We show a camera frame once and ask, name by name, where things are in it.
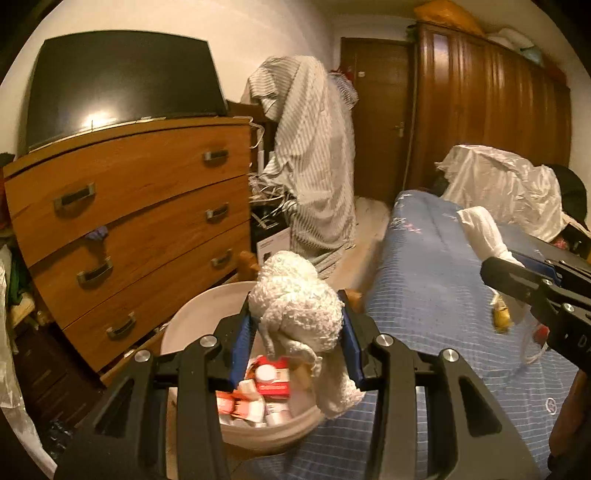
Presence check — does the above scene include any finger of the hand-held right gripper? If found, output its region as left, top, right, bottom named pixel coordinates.
left=510, top=251, right=591, bottom=308
left=479, top=256, right=578, bottom=324

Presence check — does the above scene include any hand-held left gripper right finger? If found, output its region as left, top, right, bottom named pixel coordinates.
left=337, top=290, right=541, bottom=480

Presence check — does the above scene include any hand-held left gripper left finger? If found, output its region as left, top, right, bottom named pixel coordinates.
left=55, top=314, right=259, bottom=480

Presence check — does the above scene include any white plastic bucket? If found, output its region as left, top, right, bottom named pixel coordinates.
left=159, top=281, right=326, bottom=450

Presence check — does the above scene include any white fluffy towel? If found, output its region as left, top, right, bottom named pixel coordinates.
left=248, top=250, right=365, bottom=421

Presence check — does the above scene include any person's right forearm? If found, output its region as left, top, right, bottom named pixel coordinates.
left=549, top=364, right=591, bottom=462

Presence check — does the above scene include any dark grey bedsheet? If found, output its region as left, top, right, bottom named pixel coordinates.
left=503, top=224, right=591, bottom=268

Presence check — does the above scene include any yellow snack wrapper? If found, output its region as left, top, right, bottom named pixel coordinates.
left=490, top=295, right=513, bottom=332

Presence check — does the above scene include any pile of red white packets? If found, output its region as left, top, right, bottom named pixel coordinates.
left=216, top=355, right=296, bottom=428

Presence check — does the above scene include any black cloth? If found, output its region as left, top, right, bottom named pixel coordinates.
left=547, top=164, right=589, bottom=232

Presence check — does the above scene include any blue checked star bedsheet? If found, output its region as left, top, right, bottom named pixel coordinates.
left=235, top=189, right=578, bottom=480

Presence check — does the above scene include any small wooden stool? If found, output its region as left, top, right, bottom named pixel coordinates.
left=236, top=250, right=262, bottom=282

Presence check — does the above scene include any white satin cloth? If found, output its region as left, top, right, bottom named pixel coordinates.
left=435, top=144, right=566, bottom=243

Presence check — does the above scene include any white cardboard box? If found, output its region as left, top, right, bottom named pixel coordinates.
left=256, top=226, right=291, bottom=266

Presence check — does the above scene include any dark wooden wardrobe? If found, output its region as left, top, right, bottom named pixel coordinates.
left=411, top=21, right=573, bottom=190

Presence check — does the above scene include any grey striped cloth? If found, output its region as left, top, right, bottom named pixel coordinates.
left=242, top=55, right=358, bottom=280

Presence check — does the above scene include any wooden chest of drawers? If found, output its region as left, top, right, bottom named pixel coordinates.
left=2, top=115, right=252, bottom=374

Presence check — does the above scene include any brown wooden door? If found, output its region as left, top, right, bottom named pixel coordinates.
left=341, top=37, right=416, bottom=204

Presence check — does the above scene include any white pillow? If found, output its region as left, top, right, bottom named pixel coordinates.
left=487, top=28, right=536, bottom=49

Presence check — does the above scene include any clear plastic bag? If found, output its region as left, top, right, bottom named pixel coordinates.
left=0, top=258, right=56, bottom=476

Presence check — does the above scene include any dark wooden chair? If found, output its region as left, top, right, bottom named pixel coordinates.
left=226, top=100, right=273, bottom=121

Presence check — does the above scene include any orange bag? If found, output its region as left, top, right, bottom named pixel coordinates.
left=413, top=0, right=485, bottom=37

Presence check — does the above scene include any black monitor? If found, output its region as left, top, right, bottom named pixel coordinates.
left=16, top=30, right=229, bottom=155

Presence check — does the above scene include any white cord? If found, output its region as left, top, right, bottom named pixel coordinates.
left=519, top=323, right=550, bottom=367

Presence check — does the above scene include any tangle of white cables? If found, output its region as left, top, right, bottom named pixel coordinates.
left=247, top=117, right=287, bottom=217

